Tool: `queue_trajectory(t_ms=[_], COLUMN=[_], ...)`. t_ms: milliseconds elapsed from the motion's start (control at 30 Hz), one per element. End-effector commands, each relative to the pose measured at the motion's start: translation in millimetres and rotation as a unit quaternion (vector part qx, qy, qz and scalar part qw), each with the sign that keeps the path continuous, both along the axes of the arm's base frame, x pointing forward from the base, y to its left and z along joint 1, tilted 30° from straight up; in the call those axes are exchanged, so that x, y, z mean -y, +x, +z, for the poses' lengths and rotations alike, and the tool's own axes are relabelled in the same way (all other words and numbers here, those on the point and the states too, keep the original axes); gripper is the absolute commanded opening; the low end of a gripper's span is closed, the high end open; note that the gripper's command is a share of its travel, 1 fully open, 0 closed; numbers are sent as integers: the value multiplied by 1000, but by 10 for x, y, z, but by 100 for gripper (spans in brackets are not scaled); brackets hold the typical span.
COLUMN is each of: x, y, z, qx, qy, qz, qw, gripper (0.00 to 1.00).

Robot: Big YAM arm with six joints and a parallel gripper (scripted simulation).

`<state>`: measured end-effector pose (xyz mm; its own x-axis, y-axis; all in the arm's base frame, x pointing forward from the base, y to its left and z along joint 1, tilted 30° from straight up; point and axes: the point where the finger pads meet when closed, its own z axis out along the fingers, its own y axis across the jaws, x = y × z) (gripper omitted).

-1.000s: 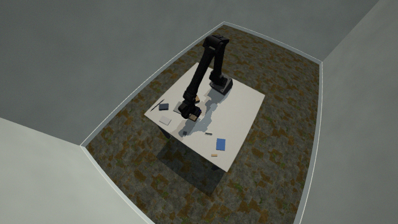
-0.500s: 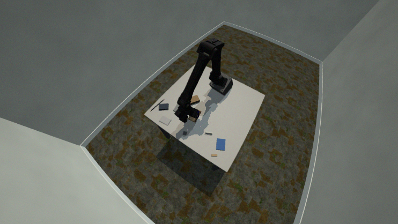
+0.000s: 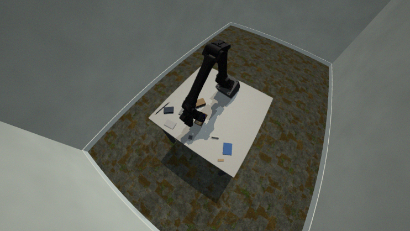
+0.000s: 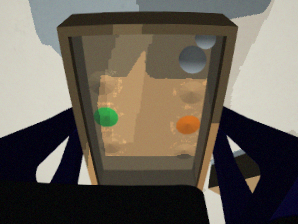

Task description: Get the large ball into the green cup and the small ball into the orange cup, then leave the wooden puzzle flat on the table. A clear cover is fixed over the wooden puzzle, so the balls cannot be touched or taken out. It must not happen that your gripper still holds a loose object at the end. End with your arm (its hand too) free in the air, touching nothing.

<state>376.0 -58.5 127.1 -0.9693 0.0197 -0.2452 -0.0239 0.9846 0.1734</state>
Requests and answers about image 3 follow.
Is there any blue flat rectangular pad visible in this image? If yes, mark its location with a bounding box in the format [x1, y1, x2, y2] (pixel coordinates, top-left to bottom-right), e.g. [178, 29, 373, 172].
[223, 143, 232, 155]

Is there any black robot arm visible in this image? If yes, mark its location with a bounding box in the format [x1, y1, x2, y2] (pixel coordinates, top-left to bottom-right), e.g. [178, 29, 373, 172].
[180, 40, 234, 127]

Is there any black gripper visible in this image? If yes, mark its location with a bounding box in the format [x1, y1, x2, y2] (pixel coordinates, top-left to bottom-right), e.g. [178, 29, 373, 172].
[196, 110, 206, 122]

